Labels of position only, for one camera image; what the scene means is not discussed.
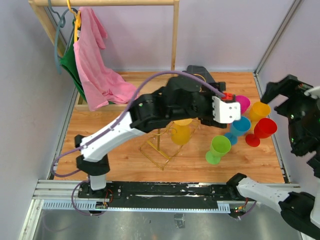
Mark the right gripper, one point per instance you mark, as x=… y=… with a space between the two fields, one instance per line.
x=290 y=86

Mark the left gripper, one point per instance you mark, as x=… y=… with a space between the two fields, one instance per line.
x=209 y=120

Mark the orange wine glass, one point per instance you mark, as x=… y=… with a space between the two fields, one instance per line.
x=258 y=111
x=180 y=131

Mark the pink wine glass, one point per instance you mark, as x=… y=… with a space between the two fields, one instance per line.
x=244 y=103

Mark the red wine glass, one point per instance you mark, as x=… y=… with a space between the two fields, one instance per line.
x=262 y=130

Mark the blue wine glass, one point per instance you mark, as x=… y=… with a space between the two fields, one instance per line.
x=237 y=129

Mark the green wine glass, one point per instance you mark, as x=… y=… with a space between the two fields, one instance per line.
x=219 y=147

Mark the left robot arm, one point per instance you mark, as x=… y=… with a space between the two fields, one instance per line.
x=180 y=99

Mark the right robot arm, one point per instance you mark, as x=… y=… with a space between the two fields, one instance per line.
x=300 y=210

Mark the wooden clothes rack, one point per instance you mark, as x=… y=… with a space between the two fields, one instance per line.
x=135 y=78

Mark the grey folded cloth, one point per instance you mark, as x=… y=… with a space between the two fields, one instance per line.
x=200 y=72

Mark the pink garment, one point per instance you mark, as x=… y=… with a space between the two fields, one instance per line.
x=101 y=84

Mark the green garment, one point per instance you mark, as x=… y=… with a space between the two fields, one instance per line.
x=68 y=63

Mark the yellow hanger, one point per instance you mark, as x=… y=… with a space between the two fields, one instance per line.
x=77 y=20

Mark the blue-grey hanger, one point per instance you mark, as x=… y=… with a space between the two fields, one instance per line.
x=60 y=25

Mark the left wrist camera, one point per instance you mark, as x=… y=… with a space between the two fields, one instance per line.
x=226 y=110

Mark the gold wire glass rack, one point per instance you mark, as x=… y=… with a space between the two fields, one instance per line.
x=159 y=147

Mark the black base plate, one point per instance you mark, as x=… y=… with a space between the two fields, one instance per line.
x=160 y=195

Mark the aluminium frame rail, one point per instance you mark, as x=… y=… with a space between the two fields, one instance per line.
x=127 y=210

